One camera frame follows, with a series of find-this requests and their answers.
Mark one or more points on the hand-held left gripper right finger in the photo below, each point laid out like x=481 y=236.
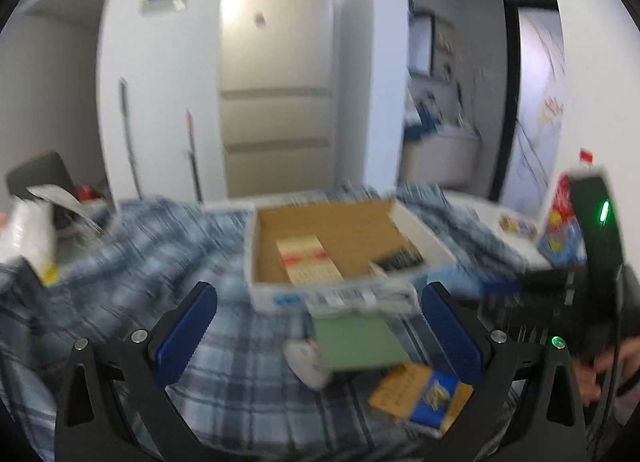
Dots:
x=450 y=334

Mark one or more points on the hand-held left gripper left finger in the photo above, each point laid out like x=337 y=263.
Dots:
x=184 y=334

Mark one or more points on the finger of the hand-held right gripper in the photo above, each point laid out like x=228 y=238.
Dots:
x=535 y=322
x=550 y=281

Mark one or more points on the green box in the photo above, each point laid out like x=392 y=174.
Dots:
x=361 y=342

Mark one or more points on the cardboard box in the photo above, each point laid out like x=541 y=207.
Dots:
x=345 y=237

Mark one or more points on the white round soft item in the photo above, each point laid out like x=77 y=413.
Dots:
x=306 y=363

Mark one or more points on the person's right hand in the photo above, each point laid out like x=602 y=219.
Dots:
x=595 y=372

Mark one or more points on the colourful snack packet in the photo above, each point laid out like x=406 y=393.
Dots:
x=561 y=227

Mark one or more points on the small yellow patterned packet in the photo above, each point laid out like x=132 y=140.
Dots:
x=517 y=227

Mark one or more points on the orange and blue packet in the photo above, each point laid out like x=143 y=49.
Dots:
x=422 y=394

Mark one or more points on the blue plaid blanket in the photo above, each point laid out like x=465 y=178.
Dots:
x=240 y=372

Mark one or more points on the black flat item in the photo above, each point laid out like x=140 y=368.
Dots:
x=400 y=259

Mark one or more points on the red tag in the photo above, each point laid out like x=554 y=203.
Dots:
x=586 y=156

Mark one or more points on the beige and red packet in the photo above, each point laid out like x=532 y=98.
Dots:
x=306 y=258

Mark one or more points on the white cabinet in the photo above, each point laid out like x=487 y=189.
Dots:
x=440 y=155

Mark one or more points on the small red item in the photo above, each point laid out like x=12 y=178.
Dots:
x=86 y=192

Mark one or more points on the white plastic bag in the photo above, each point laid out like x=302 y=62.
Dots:
x=30 y=234

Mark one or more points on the thin grey pole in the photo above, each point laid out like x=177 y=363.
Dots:
x=128 y=137

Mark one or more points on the dark chair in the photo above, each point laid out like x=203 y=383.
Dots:
x=40 y=177

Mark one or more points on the beige door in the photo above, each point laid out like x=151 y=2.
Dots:
x=276 y=72

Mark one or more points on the black door frame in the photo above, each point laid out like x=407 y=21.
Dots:
x=507 y=102

